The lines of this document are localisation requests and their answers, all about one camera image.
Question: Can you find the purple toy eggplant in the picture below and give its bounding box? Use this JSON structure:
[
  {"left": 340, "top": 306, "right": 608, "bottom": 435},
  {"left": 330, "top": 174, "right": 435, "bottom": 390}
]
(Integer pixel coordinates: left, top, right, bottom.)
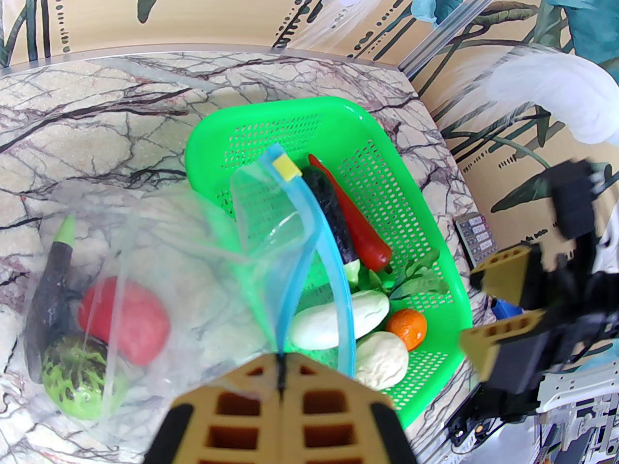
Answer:
[
  {"left": 302, "top": 167, "right": 361, "bottom": 286},
  {"left": 24, "top": 215, "right": 78, "bottom": 385}
]

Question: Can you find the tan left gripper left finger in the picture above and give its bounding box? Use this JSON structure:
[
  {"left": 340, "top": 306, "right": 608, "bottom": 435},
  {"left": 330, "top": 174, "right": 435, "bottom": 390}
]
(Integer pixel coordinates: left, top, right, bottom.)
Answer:
[{"left": 145, "top": 354, "right": 283, "bottom": 464}]

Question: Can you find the blue plastic object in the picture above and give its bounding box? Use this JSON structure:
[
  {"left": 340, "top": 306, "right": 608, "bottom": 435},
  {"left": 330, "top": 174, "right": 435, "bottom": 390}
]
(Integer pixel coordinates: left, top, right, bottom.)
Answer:
[{"left": 491, "top": 298, "right": 523, "bottom": 319}]

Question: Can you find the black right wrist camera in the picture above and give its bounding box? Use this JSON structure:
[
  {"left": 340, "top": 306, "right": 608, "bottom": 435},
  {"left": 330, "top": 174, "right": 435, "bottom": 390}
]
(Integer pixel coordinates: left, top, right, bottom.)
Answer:
[{"left": 551, "top": 160, "right": 612, "bottom": 240}]

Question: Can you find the green netted toy melon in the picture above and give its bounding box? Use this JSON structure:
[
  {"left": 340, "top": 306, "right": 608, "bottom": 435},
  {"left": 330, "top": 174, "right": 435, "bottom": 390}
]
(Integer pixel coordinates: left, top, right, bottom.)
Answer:
[{"left": 41, "top": 336, "right": 121, "bottom": 420}]

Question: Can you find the white toy radish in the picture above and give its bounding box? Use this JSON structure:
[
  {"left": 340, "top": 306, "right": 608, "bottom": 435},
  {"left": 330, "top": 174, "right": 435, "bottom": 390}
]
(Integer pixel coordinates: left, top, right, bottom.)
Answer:
[{"left": 290, "top": 290, "right": 390, "bottom": 351}]

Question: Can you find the red toy chili pepper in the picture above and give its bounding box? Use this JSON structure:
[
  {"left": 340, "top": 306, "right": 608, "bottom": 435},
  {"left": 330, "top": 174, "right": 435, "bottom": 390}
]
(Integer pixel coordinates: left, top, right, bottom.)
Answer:
[{"left": 309, "top": 154, "right": 392, "bottom": 270}]

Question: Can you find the red toy tomato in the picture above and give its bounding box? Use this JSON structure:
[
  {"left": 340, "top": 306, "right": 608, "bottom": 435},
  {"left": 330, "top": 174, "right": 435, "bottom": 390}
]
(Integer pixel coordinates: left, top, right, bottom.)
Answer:
[{"left": 77, "top": 277, "right": 171, "bottom": 366}]

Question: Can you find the white slotted metal bracket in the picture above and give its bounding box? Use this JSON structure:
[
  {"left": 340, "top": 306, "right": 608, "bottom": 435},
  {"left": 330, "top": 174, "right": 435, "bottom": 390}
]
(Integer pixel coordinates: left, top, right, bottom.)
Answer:
[{"left": 537, "top": 373, "right": 619, "bottom": 434}]

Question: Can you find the green toy leafy vegetable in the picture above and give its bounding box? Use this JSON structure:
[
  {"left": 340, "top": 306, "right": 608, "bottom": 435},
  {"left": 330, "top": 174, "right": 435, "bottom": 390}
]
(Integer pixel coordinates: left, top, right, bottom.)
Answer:
[{"left": 368, "top": 249, "right": 450, "bottom": 301}]

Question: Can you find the orange toy tangerine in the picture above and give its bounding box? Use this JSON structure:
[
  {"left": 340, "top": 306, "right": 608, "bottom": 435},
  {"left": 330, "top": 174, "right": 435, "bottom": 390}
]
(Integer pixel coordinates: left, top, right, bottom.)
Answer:
[{"left": 385, "top": 309, "right": 428, "bottom": 351}]

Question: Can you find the green plastic perforated basket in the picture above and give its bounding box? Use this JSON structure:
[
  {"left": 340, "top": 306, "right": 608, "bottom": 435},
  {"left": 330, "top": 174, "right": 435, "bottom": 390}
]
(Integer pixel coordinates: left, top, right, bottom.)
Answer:
[{"left": 185, "top": 97, "right": 473, "bottom": 429}]

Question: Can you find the grey device with displays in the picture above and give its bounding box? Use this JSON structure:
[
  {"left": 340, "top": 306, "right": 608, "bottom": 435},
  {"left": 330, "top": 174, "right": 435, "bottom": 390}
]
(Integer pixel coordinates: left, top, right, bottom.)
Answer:
[{"left": 455, "top": 213, "right": 499, "bottom": 269}]

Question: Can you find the cream toy bun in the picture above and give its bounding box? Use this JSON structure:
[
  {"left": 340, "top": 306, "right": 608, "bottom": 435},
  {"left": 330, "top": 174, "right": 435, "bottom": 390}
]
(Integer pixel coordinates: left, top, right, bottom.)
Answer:
[{"left": 355, "top": 333, "right": 409, "bottom": 390}]

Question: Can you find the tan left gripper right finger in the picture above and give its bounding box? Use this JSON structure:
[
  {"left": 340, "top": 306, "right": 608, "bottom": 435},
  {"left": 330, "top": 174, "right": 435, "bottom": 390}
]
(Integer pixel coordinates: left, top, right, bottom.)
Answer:
[{"left": 283, "top": 354, "right": 416, "bottom": 464}]

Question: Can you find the clear zip-top bag blue zipper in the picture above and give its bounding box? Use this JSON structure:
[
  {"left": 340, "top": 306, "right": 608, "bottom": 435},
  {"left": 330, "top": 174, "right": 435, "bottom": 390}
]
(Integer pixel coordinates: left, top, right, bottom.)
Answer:
[{"left": 19, "top": 143, "right": 368, "bottom": 464}]

